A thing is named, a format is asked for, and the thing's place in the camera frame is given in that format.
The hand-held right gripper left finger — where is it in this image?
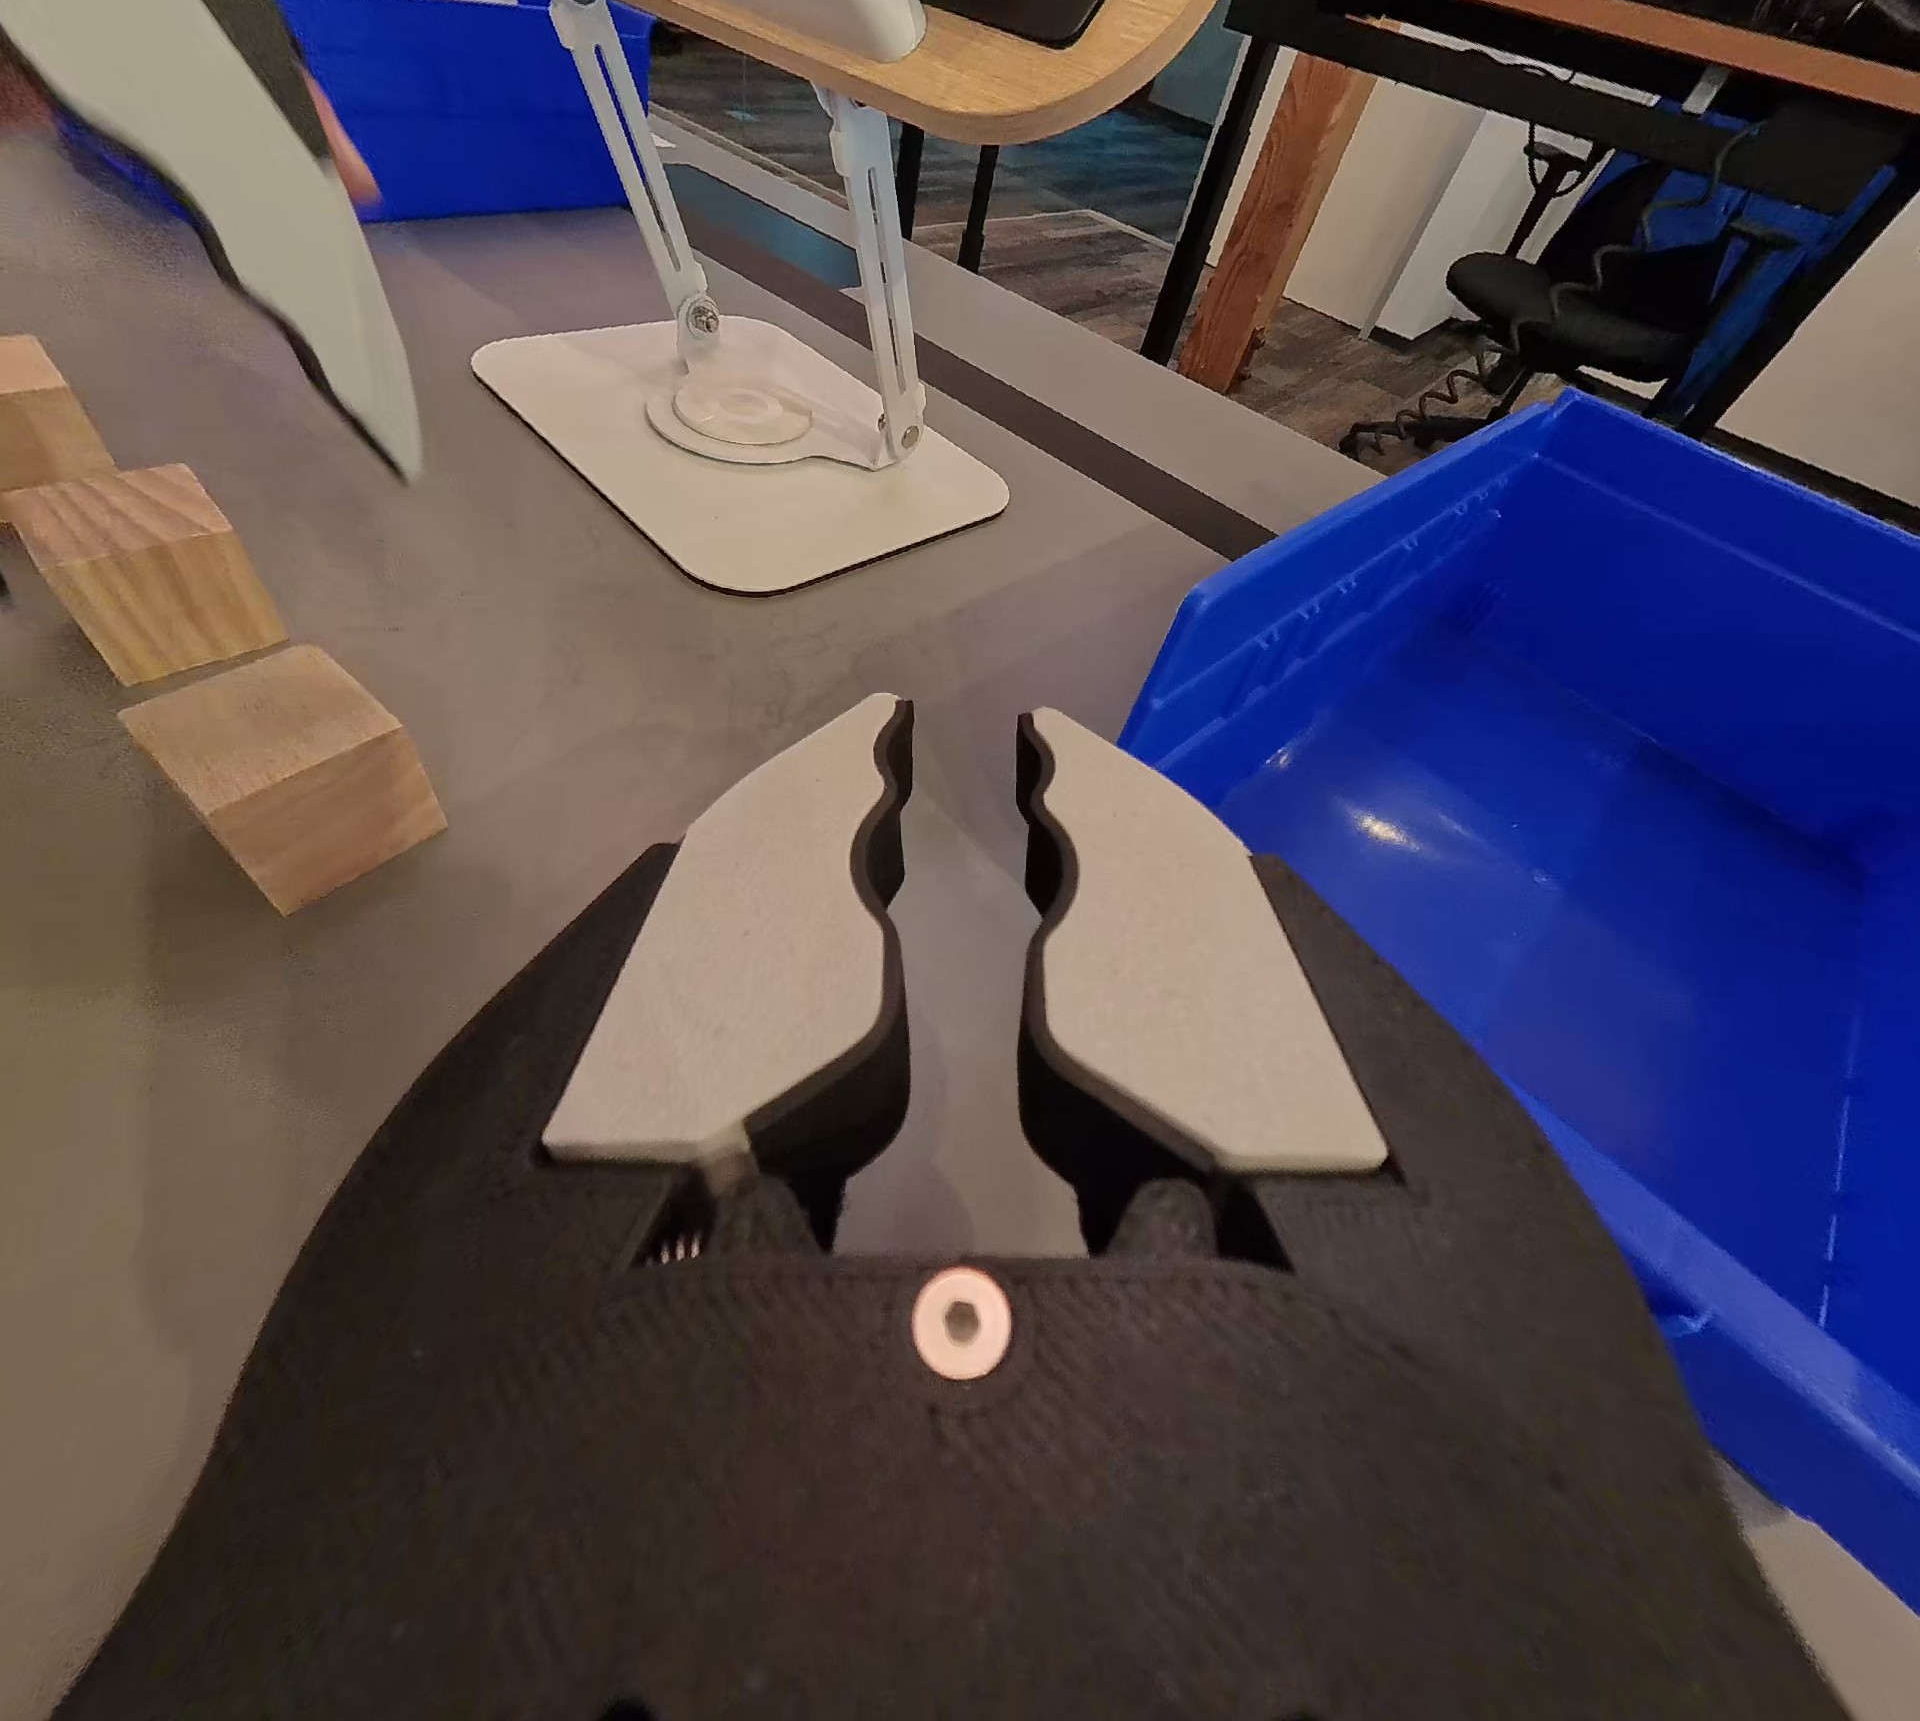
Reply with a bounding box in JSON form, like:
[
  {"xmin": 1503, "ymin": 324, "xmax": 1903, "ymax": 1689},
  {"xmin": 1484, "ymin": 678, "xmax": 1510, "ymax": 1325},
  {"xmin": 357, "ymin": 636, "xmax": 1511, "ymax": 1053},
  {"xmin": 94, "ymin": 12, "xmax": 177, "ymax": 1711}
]
[{"xmin": 540, "ymin": 692, "xmax": 916, "ymax": 1221}]

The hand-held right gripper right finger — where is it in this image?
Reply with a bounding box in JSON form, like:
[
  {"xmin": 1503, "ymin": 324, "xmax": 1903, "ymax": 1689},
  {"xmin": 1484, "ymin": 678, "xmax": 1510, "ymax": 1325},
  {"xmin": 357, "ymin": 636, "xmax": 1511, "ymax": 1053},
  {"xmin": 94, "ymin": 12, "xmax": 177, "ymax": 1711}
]
[{"xmin": 1014, "ymin": 704, "xmax": 1392, "ymax": 1221}]

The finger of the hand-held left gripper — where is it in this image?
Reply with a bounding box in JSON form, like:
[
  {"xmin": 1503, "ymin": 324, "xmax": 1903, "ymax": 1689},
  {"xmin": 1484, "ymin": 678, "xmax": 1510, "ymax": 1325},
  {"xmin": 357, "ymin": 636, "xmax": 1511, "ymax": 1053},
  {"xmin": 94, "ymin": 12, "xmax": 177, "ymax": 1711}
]
[{"xmin": 0, "ymin": 0, "xmax": 426, "ymax": 483}]

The blue plastic bin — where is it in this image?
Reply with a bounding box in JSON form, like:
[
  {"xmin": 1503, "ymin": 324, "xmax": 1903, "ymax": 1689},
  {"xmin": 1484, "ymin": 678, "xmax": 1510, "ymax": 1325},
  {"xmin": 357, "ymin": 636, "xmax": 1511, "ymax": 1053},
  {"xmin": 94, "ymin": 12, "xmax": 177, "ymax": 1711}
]
[
  {"xmin": 1116, "ymin": 389, "xmax": 1920, "ymax": 1522},
  {"xmin": 239, "ymin": 0, "xmax": 662, "ymax": 223}
]

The wooden cube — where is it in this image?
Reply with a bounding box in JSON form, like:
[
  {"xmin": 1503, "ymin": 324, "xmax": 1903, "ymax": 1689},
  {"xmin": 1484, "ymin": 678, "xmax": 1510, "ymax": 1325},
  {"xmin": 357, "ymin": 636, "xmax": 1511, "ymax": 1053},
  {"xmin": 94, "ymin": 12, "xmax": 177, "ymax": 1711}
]
[
  {"xmin": 0, "ymin": 332, "xmax": 119, "ymax": 496},
  {"xmin": 3, "ymin": 465, "xmax": 290, "ymax": 688},
  {"xmin": 115, "ymin": 645, "xmax": 449, "ymax": 916}
]

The grey desk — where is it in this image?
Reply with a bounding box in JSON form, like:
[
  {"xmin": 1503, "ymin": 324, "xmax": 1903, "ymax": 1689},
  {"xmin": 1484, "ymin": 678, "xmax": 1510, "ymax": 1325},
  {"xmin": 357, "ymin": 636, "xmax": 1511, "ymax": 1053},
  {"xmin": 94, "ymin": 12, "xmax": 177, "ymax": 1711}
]
[{"xmin": 0, "ymin": 118, "xmax": 1920, "ymax": 1721}]

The person's left hand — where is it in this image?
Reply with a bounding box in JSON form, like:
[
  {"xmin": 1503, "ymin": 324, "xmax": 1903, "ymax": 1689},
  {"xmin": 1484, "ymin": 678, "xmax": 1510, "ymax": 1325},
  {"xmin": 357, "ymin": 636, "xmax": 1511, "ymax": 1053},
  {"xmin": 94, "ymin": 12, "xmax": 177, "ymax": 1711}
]
[{"xmin": 305, "ymin": 78, "xmax": 379, "ymax": 205}]

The wooden book stand white base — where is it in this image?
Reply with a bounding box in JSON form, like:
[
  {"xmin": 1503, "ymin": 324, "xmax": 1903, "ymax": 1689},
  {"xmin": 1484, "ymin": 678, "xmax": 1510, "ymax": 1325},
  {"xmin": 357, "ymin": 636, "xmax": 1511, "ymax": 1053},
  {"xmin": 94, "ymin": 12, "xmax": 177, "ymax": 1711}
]
[{"xmin": 373, "ymin": 0, "xmax": 1352, "ymax": 598}]

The black office chair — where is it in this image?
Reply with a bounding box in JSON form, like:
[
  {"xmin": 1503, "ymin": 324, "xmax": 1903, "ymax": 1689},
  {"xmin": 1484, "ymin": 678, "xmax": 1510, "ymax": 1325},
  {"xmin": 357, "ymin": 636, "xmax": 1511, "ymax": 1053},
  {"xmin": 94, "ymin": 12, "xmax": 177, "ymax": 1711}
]
[{"xmin": 1342, "ymin": 139, "xmax": 1802, "ymax": 463}]

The blue cloth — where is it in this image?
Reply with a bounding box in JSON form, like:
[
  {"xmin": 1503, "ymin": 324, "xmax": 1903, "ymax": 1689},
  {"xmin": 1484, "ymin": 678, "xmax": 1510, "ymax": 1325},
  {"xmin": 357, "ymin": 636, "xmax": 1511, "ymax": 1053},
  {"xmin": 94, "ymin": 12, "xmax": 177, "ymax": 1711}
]
[{"xmin": 1559, "ymin": 161, "xmax": 1903, "ymax": 403}]

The black coiled cable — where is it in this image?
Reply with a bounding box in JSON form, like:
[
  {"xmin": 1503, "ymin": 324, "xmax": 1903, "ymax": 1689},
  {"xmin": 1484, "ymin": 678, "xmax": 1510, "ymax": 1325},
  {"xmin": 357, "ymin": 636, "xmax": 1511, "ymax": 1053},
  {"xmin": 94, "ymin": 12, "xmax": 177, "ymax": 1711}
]
[{"xmin": 1386, "ymin": 122, "xmax": 1764, "ymax": 451}]

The wooden post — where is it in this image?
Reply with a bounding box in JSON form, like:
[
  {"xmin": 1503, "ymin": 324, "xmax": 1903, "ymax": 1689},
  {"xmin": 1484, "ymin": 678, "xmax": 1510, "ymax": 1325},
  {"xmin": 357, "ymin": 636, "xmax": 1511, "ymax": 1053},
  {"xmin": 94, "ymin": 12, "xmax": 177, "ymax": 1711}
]
[{"xmin": 1176, "ymin": 48, "xmax": 1362, "ymax": 395}]

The wooden table black frame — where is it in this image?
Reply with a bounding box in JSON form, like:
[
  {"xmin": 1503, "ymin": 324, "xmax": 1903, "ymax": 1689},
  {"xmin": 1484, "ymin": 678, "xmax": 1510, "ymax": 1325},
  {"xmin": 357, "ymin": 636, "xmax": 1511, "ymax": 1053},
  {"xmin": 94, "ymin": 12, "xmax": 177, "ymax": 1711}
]
[{"xmin": 1139, "ymin": 0, "xmax": 1920, "ymax": 433}]

